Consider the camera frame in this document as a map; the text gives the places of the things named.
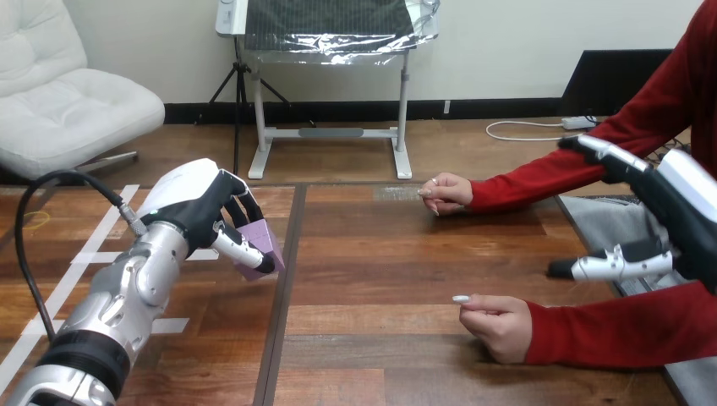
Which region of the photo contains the white cushioned chair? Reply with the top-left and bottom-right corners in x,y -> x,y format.
0,0 -> 167,182

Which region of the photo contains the person's hand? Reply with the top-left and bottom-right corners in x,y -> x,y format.
452,294 -> 534,365
417,172 -> 475,217

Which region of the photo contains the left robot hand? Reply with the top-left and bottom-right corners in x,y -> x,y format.
135,157 -> 276,275

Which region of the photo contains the black cable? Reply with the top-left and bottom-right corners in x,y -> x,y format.
14,169 -> 149,344

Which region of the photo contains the foil sheet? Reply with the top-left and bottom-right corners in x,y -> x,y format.
240,0 -> 441,66

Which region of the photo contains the black tripod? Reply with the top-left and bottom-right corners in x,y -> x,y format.
195,34 -> 318,176

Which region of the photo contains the purple block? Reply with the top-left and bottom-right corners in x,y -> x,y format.
233,218 -> 286,283

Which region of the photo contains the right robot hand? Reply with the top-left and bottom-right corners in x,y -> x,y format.
545,134 -> 717,296

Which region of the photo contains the person's body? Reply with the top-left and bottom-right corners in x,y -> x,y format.
557,0 -> 717,406

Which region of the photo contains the dark screen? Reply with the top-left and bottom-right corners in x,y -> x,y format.
558,49 -> 673,118

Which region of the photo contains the person's forearm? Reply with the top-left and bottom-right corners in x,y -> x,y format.
523,280 -> 717,370
468,56 -> 696,215

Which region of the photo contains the white desk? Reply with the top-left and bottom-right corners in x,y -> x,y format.
215,0 -> 414,181

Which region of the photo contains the tangle of cables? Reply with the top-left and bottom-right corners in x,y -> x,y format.
484,115 -> 691,163

